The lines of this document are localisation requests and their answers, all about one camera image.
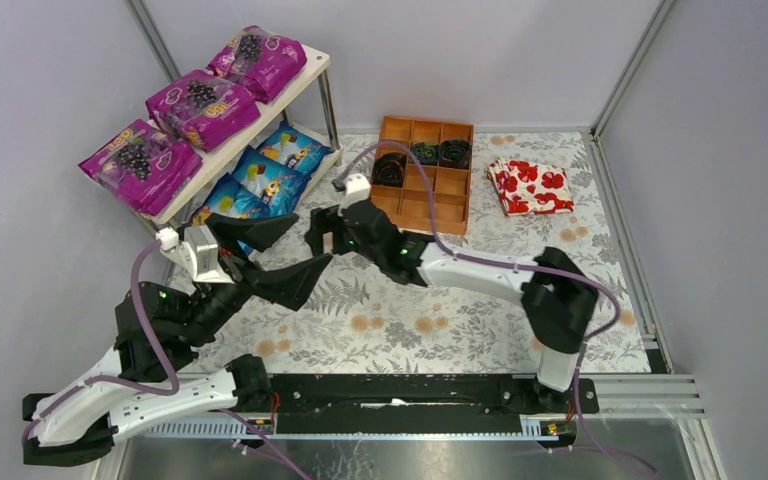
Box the teal blue snack bag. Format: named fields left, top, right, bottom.
left=188, top=174, right=271, bottom=226

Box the blue candy bag underneath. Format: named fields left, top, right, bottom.
left=231, top=146, right=310, bottom=216

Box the blue fruit candy bag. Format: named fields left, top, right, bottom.
left=256, top=121, right=334, bottom=176

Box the purple grape candy bag front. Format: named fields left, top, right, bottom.
left=145, top=70, right=260, bottom=152

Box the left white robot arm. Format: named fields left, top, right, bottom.
left=22, top=214, right=331, bottom=467

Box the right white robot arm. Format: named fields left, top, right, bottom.
left=305, top=200, right=599, bottom=392

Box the purple grape candy bag stack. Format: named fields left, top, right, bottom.
left=78, top=119, right=202, bottom=216

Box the white two-tier shelf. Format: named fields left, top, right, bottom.
left=124, top=45, right=337, bottom=230

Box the orange wooden compartment tray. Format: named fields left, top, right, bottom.
left=370, top=115, right=474, bottom=235

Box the black rolled item left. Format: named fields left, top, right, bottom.
left=371, top=152, right=408, bottom=188

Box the black rolled item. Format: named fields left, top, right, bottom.
left=371, top=152, right=408, bottom=188
left=438, top=139, right=472, bottom=170

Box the dark green rolled item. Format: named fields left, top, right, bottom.
left=410, top=142, right=439, bottom=166

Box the black rolled item right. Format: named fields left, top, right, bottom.
left=438, top=139, right=472, bottom=170

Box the red floral folded cloth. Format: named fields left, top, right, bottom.
left=485, top=158, right=575, bottom=217

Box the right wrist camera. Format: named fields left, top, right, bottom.
left=332, top=173, right=371, bottom=216

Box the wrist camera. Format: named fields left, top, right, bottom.
left=332, top=173, right=371, bottom=216
left=154, top=225, right=233, bottom=284

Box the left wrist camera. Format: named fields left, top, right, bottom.
left=154, top=225, right=233, bottom=284

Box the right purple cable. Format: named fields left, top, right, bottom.
left=332, top=140, right=660, bottom=478

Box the purple cable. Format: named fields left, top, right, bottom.
left=332, top=140, right=660, bottom=478
left=21, top=228, right=312, bottom=480

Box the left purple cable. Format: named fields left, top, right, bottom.
left=21, top=228, right=312, bottom=480

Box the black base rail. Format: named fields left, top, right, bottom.
left=230, top=374, right=600, bottom=435

